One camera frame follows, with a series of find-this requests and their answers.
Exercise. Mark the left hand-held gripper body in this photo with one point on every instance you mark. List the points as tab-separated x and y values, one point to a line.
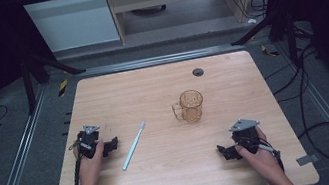
89	141

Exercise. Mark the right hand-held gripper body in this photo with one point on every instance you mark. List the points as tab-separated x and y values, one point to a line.
245	134

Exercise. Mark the person's left hand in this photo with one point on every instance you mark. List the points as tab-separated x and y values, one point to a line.
91	172

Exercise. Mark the person's right hand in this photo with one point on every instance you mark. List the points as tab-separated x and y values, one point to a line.
262	164

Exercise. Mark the light blue toothbrush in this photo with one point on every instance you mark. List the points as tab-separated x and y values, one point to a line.
133	146

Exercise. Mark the clear amber plastic cup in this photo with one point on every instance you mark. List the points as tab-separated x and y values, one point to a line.
191	108

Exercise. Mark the yellow black tape strip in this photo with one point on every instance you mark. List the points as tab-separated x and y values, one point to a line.
62	88
269	51

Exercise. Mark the grey tape piece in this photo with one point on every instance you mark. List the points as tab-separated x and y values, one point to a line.
307	160

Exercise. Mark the black stand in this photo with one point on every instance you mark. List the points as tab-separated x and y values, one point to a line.
33	67
279	26

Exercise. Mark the white cabinet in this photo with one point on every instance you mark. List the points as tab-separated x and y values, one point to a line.
73	21

